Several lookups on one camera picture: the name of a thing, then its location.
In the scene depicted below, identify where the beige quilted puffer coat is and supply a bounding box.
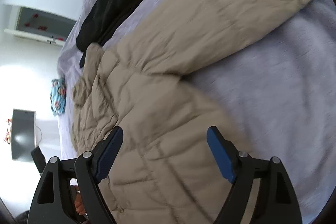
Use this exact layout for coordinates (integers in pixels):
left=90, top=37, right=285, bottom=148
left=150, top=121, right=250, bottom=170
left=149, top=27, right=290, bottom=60
left=71, top=0, right=311, bottom=223

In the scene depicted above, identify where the person's hand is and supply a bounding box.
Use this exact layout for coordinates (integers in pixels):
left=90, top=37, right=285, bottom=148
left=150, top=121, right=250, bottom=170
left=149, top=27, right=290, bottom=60
left=74, top=193, right=86, bottom=215

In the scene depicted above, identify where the lavender plush bed blanket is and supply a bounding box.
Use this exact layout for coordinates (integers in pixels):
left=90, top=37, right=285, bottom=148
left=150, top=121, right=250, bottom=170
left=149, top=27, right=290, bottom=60
left=57, top=0, right=336, bottom=224

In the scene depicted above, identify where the black garment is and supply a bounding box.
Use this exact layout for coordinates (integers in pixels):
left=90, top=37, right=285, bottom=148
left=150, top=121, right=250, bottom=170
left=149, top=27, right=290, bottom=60
left=76, top=0, right=143, bottom=68

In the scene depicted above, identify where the wall shelf with red decorations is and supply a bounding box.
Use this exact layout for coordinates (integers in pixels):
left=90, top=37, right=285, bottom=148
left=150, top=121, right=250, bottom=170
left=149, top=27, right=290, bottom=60
left=4, top=6, right=75, bottom=47

